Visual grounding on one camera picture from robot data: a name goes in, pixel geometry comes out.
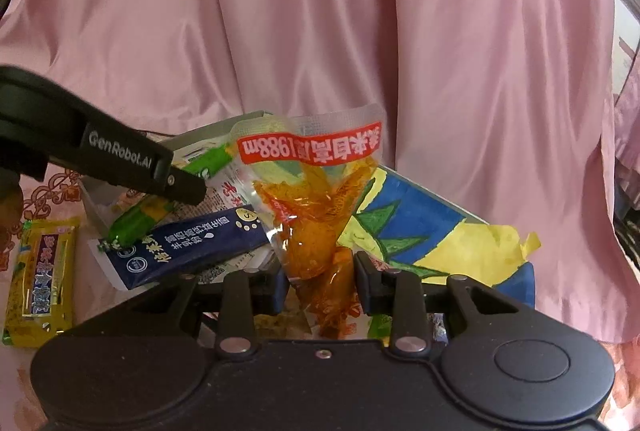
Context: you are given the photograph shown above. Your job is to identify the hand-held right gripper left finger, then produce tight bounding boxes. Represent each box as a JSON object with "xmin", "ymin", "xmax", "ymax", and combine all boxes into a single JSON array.
[{"xmin": 167, "ymin": 270, "xmax": 290, "ymax": 354}]

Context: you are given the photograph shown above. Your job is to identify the white printed snack packet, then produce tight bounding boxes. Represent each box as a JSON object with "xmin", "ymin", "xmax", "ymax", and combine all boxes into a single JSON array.
[{"xmin": 202, "ymin": 161, "xmax": 263, "ymax": 224}]

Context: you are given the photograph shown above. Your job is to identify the dark blue sachet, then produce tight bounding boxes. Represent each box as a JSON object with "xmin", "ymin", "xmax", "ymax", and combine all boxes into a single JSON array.
[{"xmin": 87, "ymin": 206, "xmax": 272, "ymax": 293}]

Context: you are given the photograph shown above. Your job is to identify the grey cardboard box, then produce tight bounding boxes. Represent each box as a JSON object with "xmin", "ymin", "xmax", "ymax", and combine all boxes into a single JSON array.
[{"xmin": 79, "ymin": 111, "xmax": 493, "ymax": 297}]

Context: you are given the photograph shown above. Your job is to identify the clear orange snack packet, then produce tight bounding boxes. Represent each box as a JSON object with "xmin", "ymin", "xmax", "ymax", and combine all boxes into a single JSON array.
[{"xmin": 231, "ymin": 103, "xmax": 387, "ymax": 353}]

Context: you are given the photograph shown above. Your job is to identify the pink cloth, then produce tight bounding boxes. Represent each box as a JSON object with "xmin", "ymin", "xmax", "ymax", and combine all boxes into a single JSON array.
[{"xmin": 0, "ymin": 0, "xmax": 640, "ymax": 347}]

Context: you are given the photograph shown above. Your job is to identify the floral blanket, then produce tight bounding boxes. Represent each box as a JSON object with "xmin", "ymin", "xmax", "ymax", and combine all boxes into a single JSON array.
[{"xmin": 0, "ymin": 168, "xmax": 640, "ymax": 431}]

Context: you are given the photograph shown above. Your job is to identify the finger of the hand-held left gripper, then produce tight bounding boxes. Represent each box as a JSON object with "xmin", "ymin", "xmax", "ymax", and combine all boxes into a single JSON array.
[{"xmin": 166, "ymin": 165, "xmax": 207, "ymax": 206}]

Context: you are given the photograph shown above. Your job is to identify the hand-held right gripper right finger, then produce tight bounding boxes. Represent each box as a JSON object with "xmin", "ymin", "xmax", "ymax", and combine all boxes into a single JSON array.
[{"xmin": 352, "ymin": 251, "xmax": 521, "ymax": 356}]

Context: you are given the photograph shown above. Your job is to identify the green stick packet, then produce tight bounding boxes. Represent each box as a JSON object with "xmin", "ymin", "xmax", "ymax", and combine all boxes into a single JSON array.
[{"xmin": 99, "ymin": 143, "xmax": 238, "ymax": 253}]

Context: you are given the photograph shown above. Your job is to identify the yellow snack packet green edges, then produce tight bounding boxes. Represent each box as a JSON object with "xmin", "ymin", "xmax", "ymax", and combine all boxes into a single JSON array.
[{"xmin": 1, "ymin": 216, "xmax": 82, "ymax": 348}]

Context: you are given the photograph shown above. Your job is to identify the blue yellow green bag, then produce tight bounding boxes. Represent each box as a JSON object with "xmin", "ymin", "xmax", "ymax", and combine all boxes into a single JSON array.
[{"xmin": 337, "ymin": 165, "xmax": 544, "ymax": 329}]

